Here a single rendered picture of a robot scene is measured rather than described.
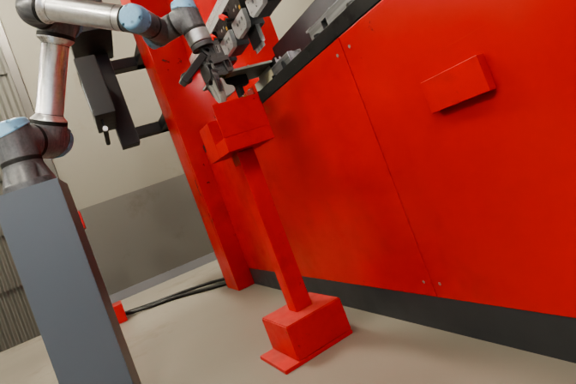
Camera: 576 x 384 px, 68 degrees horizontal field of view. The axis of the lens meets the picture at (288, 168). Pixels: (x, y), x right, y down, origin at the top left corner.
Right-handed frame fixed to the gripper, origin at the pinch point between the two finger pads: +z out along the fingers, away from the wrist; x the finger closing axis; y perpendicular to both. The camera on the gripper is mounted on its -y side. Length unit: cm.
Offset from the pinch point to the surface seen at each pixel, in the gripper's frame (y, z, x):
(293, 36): 95, -39, 85
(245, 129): 1.2, 10.4, -5.0
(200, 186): 17, 18, 121
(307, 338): -9, 75, -5
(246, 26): 39, -34, 32
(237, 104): 2.5, 2.2, -5.0
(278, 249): -3.1, 48.7, 2.0
